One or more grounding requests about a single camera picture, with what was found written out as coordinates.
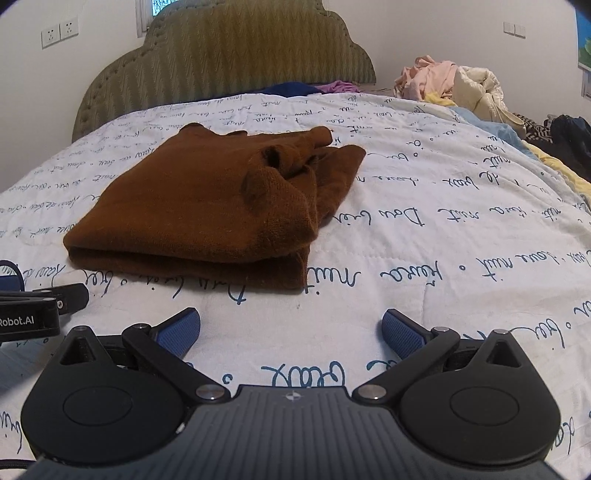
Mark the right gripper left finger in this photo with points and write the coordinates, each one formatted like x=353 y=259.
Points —
x=161 y=349

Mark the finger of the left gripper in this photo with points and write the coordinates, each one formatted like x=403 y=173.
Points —
x=11 y=278

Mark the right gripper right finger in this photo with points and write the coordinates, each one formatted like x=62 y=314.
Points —
x=421 y=352

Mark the brown knit sweater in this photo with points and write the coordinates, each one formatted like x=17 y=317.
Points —
x=236 y=208

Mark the dark clothes pile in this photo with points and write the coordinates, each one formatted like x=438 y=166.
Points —
x=564 y=137

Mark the white quilt with blue script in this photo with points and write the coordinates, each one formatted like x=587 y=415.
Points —
x=445 y=222

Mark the light blue garment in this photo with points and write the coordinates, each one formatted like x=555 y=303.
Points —
x=501 y=130

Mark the yellow garment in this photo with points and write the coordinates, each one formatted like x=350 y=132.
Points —
x=578 y=184

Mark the cream puffy jacket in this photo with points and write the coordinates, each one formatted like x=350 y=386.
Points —
x=479 y=91

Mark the pink crumpled garment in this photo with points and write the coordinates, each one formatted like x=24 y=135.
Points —
x=426 y=76

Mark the purple garment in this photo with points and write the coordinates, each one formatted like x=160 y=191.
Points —
x=338 y=86

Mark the dark blue garment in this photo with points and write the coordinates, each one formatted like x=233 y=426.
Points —
x=290 y=89

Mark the olive green padded headboard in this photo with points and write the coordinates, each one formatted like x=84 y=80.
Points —
x=198 y=50

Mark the window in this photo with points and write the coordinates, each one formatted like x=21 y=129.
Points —
x=146 y=11

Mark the white double wall socket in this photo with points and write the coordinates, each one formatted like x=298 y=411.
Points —
x=59 y=32

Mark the white wall switch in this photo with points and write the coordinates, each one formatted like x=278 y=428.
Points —
x=514 y=30

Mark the lotus flower wall poster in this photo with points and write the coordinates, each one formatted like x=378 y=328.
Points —
x=583 y=41

